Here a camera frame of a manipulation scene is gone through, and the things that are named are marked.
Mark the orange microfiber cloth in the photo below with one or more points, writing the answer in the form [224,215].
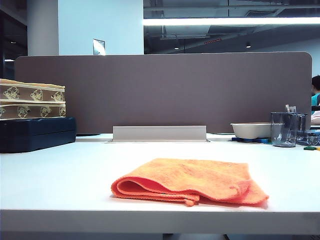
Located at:
[195,180]

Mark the green letter magnet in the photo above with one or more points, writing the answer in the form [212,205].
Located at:
[310,148]

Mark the brown desk partition panel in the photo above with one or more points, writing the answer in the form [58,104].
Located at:
[175,87]

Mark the white paper bowl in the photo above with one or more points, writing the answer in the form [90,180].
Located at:
[250,130]

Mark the blue flat mat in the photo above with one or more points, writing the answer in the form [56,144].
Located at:
[260,140]

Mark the black ceiling spot lamp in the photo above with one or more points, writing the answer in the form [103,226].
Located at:
[248,45]

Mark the long ceiling light strip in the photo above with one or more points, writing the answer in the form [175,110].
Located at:
[225,21]

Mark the dark blue plastic case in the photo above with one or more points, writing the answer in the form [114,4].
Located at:
[37,135]

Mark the clear grey plastic cup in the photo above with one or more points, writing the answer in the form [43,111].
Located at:
[284,132]

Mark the clear plastic container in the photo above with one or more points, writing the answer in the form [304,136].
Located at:
[310,138]

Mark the person in teal shirt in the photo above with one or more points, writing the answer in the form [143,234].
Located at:
[316,96]

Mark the small framed wall sign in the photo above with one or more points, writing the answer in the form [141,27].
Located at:
[99,46]

